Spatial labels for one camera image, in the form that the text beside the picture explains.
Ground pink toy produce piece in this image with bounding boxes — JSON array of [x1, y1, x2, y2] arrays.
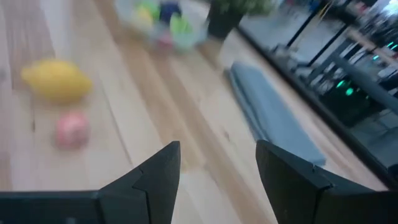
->
[[55, 111, 91, 150]]

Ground black metal table frame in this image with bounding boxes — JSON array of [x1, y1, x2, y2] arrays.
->
[[236, 24, 398, 189]]

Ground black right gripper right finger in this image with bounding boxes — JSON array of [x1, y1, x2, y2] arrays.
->
[[256, 139, 374, 224]]

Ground green plant in black pot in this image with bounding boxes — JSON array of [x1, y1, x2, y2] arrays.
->
[[206, 0, 277, 40]]

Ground grey folded cloth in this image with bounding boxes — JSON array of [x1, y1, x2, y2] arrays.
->
[[224, 61, 327, 167]]

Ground green toy cabbage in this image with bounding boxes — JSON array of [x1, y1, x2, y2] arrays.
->
[[169, 14, 193, 35]]

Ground purple toy grapes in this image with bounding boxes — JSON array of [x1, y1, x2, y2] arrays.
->
[[159, 0, 182, 19]]

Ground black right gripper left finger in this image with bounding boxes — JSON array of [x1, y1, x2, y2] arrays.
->
[[98, 141, 182, 224]]

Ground clear plastic tupperware container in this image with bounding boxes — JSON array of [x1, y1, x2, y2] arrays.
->
[[114, 0, 210, 54]]

